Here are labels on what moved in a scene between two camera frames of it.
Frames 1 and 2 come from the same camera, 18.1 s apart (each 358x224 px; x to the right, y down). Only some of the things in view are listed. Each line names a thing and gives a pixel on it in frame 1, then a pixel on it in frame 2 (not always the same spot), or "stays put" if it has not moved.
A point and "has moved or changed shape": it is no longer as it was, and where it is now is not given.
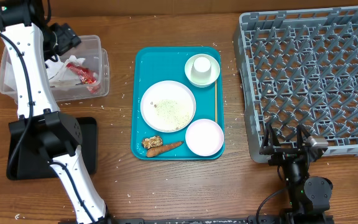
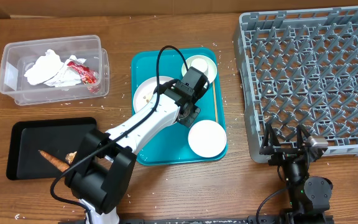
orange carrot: [160, 150] has moved or changed shape
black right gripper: [282, 154] stays put
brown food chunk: [152, 142] has moved or changed shape
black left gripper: [69, 38] -> [189, 119]
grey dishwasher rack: [314, 67] stays put
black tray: [30, 163] stays put
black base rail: [288, 219] stays put
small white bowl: [204, 137] stays put
